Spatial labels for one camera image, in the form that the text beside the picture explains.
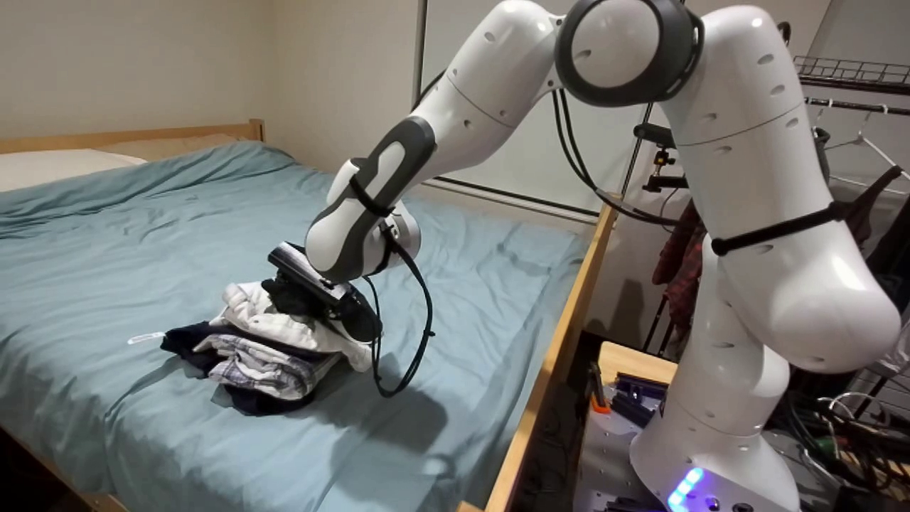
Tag small wooden side table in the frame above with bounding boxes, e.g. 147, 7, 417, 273
588, 341, 678, 416

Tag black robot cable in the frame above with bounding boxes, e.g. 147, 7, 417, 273
362, 226, 439, 401

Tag wooden bed frame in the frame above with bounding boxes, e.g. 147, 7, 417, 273
0, 118, 621, 512

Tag clothes rack with hangers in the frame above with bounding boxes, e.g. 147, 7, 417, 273
651, 52, 910, 381

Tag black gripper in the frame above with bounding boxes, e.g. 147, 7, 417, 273
265, 254, 382, 341

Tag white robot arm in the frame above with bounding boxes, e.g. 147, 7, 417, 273
270, 0, 902, 512

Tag white striped folded garment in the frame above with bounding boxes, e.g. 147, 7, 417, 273
194, 334, 338, 416

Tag white shorts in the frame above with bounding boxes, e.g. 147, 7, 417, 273
214, 283, 373, 372

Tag light blue bed sheet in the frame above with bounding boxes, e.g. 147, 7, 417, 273
0, 139, 591, 512

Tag white pillow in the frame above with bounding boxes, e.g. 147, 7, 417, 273
0, 148, 140, 192

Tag navy folded shirt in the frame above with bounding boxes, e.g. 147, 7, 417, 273
159, 321, 228, 377

